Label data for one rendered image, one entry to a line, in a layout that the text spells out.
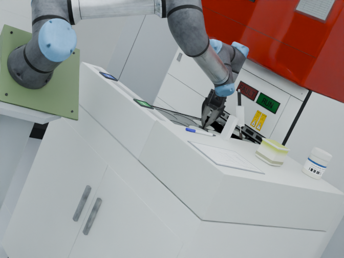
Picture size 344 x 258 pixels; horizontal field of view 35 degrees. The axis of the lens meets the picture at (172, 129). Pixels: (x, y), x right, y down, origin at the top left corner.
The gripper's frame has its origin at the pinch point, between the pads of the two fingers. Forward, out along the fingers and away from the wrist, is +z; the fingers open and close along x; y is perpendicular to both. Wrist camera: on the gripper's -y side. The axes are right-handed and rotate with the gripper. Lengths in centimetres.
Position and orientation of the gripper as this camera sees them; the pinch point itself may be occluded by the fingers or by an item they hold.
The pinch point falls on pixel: (204, 125)
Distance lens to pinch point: 221.8
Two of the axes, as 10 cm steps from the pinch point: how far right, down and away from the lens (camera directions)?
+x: -9.1, -4.1, -0.1
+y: 0.8, -2.1, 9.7
